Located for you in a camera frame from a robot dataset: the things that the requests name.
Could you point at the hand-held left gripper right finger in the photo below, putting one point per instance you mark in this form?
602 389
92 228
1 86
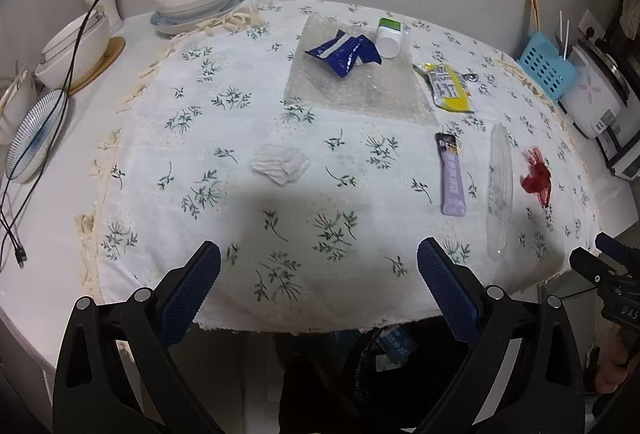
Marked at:
445 284

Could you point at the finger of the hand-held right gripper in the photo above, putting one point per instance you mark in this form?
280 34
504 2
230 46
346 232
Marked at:
607 242
587 263

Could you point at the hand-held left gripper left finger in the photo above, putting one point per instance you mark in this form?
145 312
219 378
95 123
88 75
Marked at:
195 284

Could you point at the red wrapper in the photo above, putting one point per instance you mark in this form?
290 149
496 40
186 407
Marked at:
537 181

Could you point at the purple stick sachet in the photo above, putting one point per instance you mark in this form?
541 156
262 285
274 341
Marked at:
452 184

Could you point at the long clear plastic wrapper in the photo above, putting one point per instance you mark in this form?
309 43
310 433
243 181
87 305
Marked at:
500 189

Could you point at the black trash bin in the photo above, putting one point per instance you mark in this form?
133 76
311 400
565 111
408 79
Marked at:
360 394

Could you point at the white tissue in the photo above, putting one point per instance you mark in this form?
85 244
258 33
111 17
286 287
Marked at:
280 163

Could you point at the yellow silver snack packet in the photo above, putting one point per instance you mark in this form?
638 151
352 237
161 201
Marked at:
450 88

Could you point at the torn silver wrapper piece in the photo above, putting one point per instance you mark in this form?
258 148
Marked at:
472 76

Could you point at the blue snack wrapper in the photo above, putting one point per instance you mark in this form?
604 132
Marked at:
345 53

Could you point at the person's right hand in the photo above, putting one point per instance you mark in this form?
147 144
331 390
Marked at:
612 364

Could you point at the blue packet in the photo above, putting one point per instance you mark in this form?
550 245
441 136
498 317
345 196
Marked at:
397 343

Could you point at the black and white appliance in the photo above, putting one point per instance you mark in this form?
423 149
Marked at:
617 153

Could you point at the white flower-print rice cooker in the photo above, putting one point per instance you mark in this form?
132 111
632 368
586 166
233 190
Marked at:
590 98

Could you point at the white floral tablecloth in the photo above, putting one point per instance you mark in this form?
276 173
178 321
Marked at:
300 163

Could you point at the blue perforated utensil basket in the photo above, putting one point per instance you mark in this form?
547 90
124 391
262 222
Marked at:
545 63

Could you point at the white straw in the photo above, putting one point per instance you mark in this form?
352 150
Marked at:
561 28
566 38

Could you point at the black power plug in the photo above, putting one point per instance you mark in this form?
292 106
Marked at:
592 32

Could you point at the clear bubble wrap sheet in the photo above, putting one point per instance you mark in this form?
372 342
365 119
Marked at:
340 98

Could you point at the blue striped plate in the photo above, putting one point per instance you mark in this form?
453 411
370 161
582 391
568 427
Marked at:
35 138

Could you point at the wooden chopstick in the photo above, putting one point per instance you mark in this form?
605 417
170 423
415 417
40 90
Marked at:
531 11
537 11

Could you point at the white green-label pill bottle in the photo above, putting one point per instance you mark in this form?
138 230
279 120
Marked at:
389 41

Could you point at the stack of white bowls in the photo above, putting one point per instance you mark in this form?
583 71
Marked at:
70 58

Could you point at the plain white bowl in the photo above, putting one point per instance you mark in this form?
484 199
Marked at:
195 8

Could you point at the white wall socket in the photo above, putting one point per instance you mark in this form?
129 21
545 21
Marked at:
592 21

